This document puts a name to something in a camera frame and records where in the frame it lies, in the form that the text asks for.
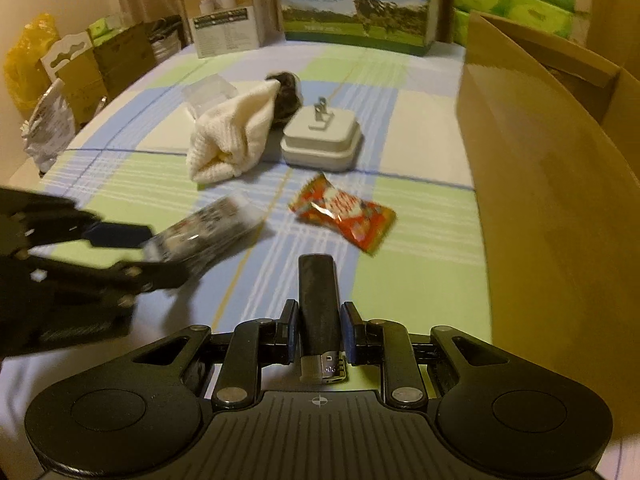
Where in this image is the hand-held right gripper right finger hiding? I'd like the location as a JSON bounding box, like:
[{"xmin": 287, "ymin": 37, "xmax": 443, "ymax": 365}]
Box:
[{"xmin": 341, "ymin": 302, "xmax": 506, "ymax": 409}]

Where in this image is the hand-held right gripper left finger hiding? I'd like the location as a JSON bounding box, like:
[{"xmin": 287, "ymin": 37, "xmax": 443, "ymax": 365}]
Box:
[{"xmin": 131, "ymin": 299, "xmax": 301, "ymax": 409}]

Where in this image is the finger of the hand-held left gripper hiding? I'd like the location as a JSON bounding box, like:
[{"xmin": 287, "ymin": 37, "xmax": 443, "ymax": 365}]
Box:
[
  {"xmin": 20, "ymin": 254, "xmax": 194, "ymax": 309},
  {"xmin": 0, "ymin": 187, "xmax": 154, "ymax": 257}
]

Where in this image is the black lighter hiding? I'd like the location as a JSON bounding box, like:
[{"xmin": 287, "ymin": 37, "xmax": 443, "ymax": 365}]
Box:
[{"xmin": 298, "ymin": 255, "xmax": 348, "ymax": 386}]

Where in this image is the black and white packet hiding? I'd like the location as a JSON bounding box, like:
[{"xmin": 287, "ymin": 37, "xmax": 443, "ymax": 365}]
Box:
[{"xmin": 142, "ymin": 195, "xmax": 266, "ymax": 281}]

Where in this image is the red snack packet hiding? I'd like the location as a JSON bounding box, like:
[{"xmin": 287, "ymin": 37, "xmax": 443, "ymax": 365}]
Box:
[{"xmin": 289, "ymin": 172, "xmax": 397, "ymax": 256}]

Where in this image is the white knitted cloth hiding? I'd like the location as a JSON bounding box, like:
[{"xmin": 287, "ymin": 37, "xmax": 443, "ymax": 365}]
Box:
[{"xmin": 186, "ymin": 80, "xmax": 281, "ymax": 184}]

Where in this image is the clear plastic lid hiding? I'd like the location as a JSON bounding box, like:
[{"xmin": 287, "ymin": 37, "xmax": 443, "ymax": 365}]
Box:
[{"xmin": 181, "ymin": 75, "xmax": 238, "ymax": 122}]

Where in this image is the cardboard box with white flap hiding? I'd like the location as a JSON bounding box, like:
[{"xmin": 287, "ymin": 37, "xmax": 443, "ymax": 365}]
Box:
[{"xmin": 40, "ymin": 31, "xmax": 108, "ymax": 126}]

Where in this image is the brown cardboard box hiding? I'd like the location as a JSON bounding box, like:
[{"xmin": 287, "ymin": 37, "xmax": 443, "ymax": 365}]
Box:
[{"xmin": 92, "ymin": 22, "xmax": 156, "ymax": 98}]

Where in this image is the white power adapter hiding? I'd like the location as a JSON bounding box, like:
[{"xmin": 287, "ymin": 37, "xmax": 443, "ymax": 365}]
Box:
[{"xmin": 279, "ymin": 95, "xmax": 362, "ymax": 172}]

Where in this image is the yellow plastic bag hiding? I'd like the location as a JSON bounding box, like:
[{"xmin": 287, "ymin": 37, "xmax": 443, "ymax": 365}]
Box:
[{"xmin": 4, "ymin": 12, "xmax": 61, "ymax": 111}]

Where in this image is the single green tissue pack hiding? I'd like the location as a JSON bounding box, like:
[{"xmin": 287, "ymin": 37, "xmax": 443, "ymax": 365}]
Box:
[{"xmin": 89, "ymin": 16, "xmax": 121, "ymax": 41}]

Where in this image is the dark furry ball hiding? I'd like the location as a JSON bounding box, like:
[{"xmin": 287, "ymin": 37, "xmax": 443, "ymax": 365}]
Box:
[{"xmin": 264, "ymin": 71, "xmax": 303, "ymax": 128}]

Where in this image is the checked tablecloth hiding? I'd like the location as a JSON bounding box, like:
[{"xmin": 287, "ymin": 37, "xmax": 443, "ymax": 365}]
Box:
[{"xmin": 0, "ymin": 40, "xmax": 501, "ymax": 480}]

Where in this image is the small beige product box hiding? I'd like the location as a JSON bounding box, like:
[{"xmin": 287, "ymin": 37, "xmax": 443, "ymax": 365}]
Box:
[{"xmin": 180, "ymin": 0, "xmax": 266, "ymax": 59}]

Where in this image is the blue milk carton box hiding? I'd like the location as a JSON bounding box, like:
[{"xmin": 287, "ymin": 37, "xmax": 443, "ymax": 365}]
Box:
[{"xmin": 272, "ymin": 0, "xmax": 436, "ymax": 57}]

